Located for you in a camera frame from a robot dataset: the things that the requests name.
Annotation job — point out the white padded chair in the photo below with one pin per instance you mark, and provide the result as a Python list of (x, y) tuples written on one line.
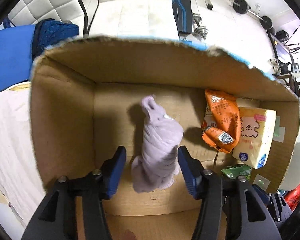
[(135, 18), (33, 11)]

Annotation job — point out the yellow tissue pack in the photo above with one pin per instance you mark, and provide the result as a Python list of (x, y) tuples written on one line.
[(257, 130)]

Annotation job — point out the orange snack packet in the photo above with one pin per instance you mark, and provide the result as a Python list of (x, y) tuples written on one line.
[(221, 125)]

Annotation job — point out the grey table cloth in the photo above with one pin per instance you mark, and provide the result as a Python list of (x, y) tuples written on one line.
[(20, 181)]

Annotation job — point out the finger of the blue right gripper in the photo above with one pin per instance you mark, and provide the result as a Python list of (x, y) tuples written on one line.
[(262, 194)]

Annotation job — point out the dark wooden chair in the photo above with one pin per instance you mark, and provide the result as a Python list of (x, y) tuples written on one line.
[(292, 81)]

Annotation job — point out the black blue weight bench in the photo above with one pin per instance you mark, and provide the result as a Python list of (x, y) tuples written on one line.
[(183, 15)]

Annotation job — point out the left white padded chair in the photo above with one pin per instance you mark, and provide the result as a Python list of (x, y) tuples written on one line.
[(33, 11)]

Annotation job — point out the green snack packet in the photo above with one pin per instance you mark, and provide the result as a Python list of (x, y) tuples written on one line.
[(234, 171)]

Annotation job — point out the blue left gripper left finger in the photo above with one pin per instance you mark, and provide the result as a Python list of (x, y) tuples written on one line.
[(111, 173)]

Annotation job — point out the small dumbbell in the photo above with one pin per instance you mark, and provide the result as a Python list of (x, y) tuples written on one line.
[(199, 30)]

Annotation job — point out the floor barbell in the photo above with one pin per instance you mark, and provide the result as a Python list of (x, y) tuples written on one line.
[(242, 7)]

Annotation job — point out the purple soft cloth toy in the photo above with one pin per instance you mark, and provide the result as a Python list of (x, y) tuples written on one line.
[(157, 165)]

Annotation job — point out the right white padded chair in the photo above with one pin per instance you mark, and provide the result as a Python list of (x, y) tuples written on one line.
[(135, 18)]

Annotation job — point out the red snack packet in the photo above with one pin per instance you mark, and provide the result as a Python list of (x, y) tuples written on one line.
[(292, 198)]

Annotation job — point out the black speaker box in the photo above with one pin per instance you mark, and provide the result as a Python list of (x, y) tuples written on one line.
[(282, 36)]

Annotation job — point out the grey plastic chair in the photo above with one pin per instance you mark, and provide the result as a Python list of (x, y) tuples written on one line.
[(292, 177)]

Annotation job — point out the dark blue cloth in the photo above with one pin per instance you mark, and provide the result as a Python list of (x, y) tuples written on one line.
[(49, 32)]

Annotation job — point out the blue foam mat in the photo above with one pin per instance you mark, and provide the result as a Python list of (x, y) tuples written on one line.
[(15, 55)]

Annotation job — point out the open cardboard box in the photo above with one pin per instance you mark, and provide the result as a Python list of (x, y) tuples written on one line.
[(130, 136)]

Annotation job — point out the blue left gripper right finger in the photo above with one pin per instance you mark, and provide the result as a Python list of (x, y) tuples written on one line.
[(192, 172)]

